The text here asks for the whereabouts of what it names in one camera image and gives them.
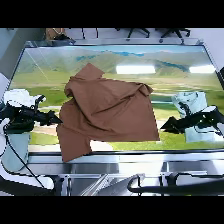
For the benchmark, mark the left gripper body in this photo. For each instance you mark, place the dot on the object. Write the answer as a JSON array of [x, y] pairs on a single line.
[[42, 118]]

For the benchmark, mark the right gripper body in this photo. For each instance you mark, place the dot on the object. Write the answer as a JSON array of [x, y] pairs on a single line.
[[183, 124]]

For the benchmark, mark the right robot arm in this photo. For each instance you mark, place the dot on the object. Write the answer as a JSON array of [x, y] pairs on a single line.
[[207, 119]]

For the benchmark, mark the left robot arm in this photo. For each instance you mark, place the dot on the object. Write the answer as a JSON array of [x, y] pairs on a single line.
[[16, 117]]

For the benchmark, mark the light blue T-shirt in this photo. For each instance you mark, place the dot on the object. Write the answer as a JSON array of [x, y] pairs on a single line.
[[197, 99]]

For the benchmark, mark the white garment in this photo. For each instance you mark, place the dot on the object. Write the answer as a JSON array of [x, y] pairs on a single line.
[[20, 96]]

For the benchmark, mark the brown T-shirt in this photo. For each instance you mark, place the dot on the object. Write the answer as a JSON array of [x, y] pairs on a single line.
[[110, 111]]

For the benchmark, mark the black office chair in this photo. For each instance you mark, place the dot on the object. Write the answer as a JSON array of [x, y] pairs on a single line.
[[138, 31], [174, 32]]

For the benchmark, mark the silver frame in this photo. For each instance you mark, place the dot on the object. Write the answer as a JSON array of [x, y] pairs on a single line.
[[113, 164]]

